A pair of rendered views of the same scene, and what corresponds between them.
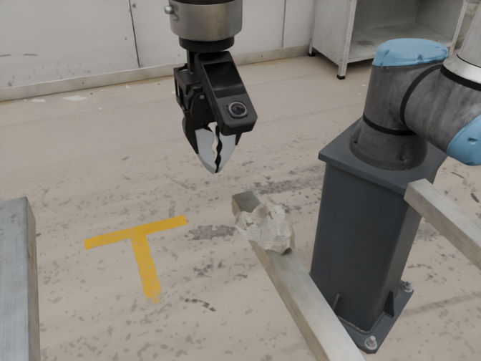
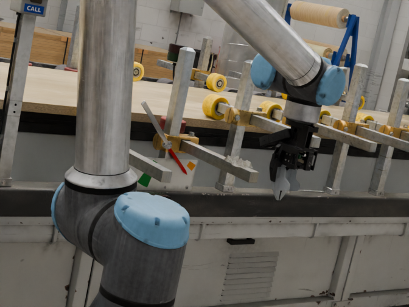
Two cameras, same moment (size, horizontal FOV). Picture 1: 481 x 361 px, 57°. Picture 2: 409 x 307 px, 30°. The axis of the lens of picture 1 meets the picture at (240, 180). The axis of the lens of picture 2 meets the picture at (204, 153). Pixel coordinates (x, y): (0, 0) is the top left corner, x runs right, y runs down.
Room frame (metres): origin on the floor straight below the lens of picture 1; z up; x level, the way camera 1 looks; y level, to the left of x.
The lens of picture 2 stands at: (2.32, -0.71, 1.25)
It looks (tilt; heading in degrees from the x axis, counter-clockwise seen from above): 10 degrees down; 163
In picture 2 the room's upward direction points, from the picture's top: 12 degrees clockwise
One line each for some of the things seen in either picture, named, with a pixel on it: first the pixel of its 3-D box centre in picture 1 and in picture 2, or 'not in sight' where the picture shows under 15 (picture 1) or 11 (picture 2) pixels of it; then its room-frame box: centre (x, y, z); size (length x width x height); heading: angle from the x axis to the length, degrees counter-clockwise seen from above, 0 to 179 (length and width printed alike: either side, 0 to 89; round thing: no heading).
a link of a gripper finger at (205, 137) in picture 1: (200, 143); (291, 184); (0.55, 0.06, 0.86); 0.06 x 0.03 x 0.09; 23
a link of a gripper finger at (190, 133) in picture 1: (199, 124); not in sight; (0.53, 0.06, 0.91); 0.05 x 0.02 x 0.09; 113
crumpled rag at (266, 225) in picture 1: (265, 221); (238, 159); (0.37, -0.03, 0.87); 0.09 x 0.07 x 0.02; 22
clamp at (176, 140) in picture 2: not in sight; (174, 142); (0.12, -0.15, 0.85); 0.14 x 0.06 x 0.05; 112
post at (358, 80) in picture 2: not in sight; (346, 130); (-0.15, 0.53, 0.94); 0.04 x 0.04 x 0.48; 22
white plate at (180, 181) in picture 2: not in sight; (159, 174); (0.16, -0.19, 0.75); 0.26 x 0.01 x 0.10; 112
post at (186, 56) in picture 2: not in sight; (172, 127); (0.13, -0.17, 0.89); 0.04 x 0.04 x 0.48; 22
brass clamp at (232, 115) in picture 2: not in sight; (244, 117); (0.03, 0.08, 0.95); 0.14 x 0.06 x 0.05; 112
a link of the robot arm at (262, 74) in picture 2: not in sight; (280, 72); (0.61, -0.06, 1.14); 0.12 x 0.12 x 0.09; 25
